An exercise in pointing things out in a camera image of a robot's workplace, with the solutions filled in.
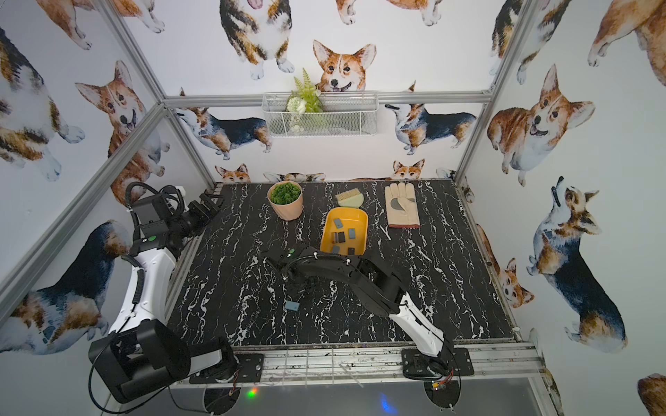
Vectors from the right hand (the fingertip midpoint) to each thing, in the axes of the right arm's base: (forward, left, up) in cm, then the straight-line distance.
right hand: (298, 290), depth 88 cm
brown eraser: (+21, -13, 0) cm, 25 cm away
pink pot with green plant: (+33, +7, +9) cm, 35 cm away
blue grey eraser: (+28, -13, -1) cm, 31 cm away
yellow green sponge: (+42, -18, -1) cm, 45 cm away
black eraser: (+15, -18, 0) cm, 24 cm away
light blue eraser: (+24, -18, -1) cm, 30 cm away
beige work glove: (+38, -40, -2) cm, 55 cm away
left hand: (+18, +20, +28) cm, 39 cm away
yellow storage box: (+27, -15, -2) cm, 31 cm away
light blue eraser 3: (-5, +2, -1) cm, 5 cm away
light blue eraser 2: (+16, -12, -1) cm, 20 cm away
